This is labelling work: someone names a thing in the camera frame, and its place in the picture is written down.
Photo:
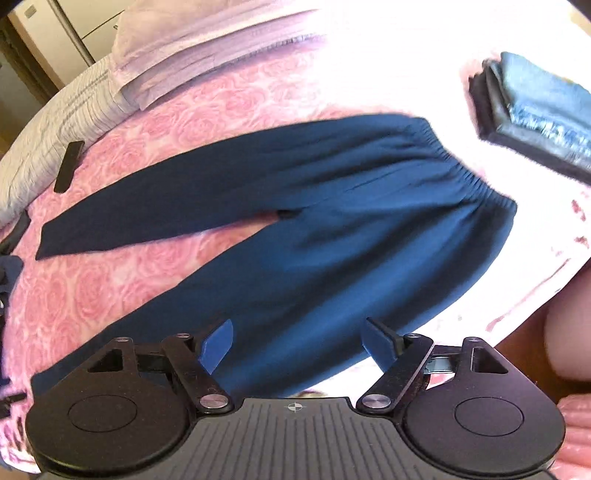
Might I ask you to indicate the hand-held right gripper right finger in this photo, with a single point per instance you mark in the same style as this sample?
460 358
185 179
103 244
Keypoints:
376 342

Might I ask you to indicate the person's pink clothing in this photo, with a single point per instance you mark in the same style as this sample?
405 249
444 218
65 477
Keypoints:
570 346

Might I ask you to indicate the grey striped pillow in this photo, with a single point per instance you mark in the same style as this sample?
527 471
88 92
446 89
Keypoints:
60 120

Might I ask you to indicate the lilac pillow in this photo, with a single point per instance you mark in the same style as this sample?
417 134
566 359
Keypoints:
194 50

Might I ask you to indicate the navy blue pants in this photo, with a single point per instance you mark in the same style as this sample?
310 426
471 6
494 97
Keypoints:
323 230

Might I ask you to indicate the black remote control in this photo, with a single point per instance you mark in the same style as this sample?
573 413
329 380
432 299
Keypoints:
69 166

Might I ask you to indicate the pink rose blanket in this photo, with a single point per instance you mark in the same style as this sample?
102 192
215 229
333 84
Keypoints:
184 115

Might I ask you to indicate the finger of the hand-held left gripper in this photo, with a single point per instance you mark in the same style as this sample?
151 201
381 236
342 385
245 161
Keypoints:
17 229

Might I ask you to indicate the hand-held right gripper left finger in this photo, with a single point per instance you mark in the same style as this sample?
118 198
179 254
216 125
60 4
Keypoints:
217 342

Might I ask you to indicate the black folded garment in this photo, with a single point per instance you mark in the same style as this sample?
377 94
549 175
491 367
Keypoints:
482 106

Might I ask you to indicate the blue jeans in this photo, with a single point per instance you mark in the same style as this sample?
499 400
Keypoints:
535 92

